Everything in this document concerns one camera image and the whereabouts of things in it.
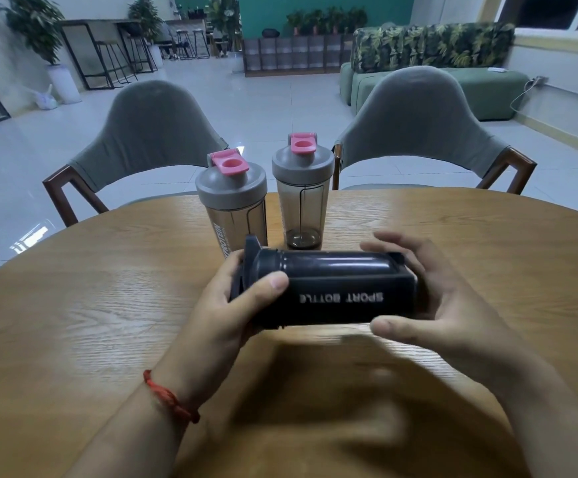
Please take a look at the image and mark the person's right hand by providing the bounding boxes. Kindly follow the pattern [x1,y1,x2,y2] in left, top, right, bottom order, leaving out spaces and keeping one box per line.
[360,230,543,394]

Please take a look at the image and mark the person's left hand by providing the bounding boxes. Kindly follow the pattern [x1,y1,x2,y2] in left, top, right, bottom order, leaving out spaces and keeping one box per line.
[152,250,290,409]

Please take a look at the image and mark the black sport shaker bottle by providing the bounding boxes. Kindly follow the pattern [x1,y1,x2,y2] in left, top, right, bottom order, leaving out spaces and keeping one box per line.
[229,235,419,330]

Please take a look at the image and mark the person's left forearm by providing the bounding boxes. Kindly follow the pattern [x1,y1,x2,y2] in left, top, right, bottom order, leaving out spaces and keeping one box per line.
[65,375,200,478]

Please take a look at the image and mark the person's right forearm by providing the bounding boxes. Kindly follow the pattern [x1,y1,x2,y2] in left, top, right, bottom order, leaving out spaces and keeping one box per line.
[488,360,578,478]

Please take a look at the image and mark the grey shaker bottle with print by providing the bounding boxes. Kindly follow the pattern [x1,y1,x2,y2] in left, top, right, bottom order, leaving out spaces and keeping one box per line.
[195,148,269,262]

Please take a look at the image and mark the grey shaker bottle pink cap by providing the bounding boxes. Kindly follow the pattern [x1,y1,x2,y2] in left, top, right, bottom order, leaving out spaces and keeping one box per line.
[271,132,335,251]

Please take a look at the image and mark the grey chair with wooden arms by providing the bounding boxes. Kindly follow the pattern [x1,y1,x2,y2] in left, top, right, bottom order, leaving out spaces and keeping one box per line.
[43,79,230,228]
[332,65,538,196]

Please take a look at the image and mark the wooden low shelf unit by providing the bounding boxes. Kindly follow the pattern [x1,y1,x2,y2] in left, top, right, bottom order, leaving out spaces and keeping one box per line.
[242,34,355,78]

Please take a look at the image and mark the black bar stool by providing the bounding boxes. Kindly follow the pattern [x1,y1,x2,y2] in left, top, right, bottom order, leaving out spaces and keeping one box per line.
[124,30,159,74]
[175,29,195,60]
[192,28,211,59]
[95,40,138,86]

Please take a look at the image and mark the green sofa with leaf cushions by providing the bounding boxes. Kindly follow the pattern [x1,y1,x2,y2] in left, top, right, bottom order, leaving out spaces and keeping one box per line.
[339,22,531,121]

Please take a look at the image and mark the tall green potted plant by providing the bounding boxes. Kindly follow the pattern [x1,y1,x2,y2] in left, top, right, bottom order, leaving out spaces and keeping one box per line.
[205,0,244,57]

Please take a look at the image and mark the row of small potted plants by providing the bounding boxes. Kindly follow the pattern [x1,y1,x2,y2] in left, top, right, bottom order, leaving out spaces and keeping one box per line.
[286,7,369,36]

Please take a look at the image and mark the white plastic bag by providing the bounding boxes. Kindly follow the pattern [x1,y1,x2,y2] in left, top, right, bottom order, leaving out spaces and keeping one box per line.
[34,84,59,111]

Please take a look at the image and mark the large plant in white pot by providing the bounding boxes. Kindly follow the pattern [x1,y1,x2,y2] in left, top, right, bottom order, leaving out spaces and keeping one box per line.
[0,0,82,105]

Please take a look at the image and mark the red string bracelet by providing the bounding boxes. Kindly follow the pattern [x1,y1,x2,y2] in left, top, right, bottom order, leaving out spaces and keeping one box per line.
[143,369,201,425]

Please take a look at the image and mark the white cable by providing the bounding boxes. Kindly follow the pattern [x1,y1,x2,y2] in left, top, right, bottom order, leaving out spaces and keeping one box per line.
[509,76,548,115]

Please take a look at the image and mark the black frame high table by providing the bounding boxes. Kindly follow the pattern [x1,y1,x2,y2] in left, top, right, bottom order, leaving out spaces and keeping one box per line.
[60,18,159,91]

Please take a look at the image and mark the window with white frame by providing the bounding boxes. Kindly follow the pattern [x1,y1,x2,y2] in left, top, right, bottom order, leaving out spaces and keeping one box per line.
[495,0,578,33]

